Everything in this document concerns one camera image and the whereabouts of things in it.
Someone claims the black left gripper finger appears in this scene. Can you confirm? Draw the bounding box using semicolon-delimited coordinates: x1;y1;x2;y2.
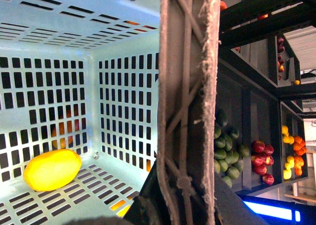
66;163;172;225

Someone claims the yellow lemon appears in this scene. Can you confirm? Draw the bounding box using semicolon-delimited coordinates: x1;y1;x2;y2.
23;149;82;192

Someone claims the light blue plastic basket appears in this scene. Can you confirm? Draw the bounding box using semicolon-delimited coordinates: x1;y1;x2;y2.
0;0;160;225

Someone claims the brown basket handle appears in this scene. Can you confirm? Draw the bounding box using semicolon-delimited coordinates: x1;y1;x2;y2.
157;0;220;225

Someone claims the green mango pile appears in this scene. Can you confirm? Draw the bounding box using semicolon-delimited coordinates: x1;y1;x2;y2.
214;108;250;188

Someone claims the lemon and orange pile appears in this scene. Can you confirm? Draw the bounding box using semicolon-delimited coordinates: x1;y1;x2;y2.
281;125;307;180

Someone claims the red apple pile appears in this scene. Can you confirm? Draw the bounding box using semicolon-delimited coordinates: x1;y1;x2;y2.
251;140;275;186

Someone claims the black display shelf unit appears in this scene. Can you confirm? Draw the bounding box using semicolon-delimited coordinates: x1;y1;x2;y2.
219;0;316;196

